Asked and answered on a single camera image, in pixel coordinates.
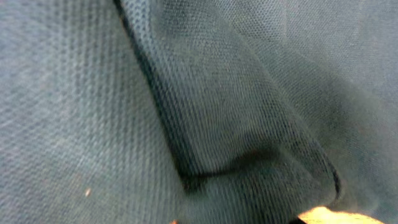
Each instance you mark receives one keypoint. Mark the blue polo shirt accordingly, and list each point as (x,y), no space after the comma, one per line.
(151,111)

